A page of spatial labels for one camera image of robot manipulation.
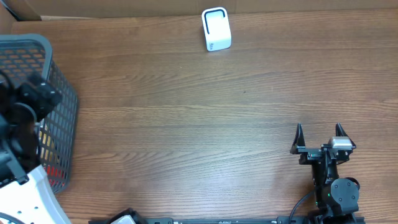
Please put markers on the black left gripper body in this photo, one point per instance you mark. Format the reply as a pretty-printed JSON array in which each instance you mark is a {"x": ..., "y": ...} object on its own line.
[{"x": 41, "y": 94}]

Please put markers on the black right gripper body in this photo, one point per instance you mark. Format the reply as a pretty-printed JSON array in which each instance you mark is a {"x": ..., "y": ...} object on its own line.
[{"x": 310, "y": 153}]

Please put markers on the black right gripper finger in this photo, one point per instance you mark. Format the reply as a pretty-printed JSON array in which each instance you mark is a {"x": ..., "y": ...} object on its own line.
[
  {"x": 341, "y": 133},
  {"x": 299, "y": 142}
]

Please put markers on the orange spaghetti pack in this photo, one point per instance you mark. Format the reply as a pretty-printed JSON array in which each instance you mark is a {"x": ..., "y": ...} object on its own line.
[{"x": 51, "y": 159}]

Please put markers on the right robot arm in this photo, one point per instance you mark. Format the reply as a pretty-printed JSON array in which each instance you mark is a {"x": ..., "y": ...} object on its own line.
[{"x": 336, "y": 197}]

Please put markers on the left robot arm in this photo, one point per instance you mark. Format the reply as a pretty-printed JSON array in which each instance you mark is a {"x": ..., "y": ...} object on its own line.
[{"x": 26, "y": 194}]

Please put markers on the white barcode scanner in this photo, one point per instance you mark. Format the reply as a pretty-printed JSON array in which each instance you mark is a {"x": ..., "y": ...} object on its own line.
[{"x": 216, "y": 29}]

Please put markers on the grey plastic mesh basket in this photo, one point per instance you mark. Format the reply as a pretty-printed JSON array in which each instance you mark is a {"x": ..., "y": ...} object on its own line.
[{"x": 22, "y": 55}]

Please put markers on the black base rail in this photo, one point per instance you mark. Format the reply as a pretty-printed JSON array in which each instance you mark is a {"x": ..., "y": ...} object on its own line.
[{"x": 279, "y": 220}]

